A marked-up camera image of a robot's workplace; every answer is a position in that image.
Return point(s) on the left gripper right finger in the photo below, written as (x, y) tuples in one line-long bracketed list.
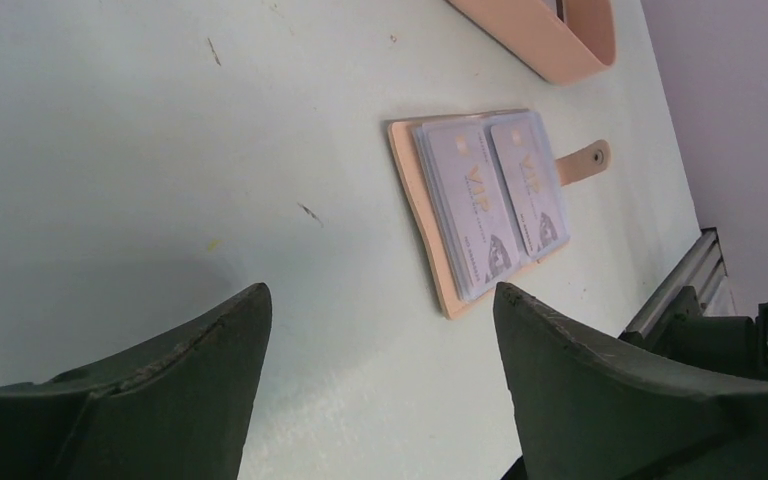
[(588, 405)]

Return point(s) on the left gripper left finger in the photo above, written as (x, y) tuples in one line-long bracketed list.
[(177, 406)]

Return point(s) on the silver white VIP card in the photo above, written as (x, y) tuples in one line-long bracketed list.
[(479, 238)]

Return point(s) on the pink oval card tray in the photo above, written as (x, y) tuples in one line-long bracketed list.
[(563, 45)]

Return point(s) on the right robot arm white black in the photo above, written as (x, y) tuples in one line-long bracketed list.
[(733, 345)]

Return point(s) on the aluminium frame rail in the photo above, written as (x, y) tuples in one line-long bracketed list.
[(704, 268)]

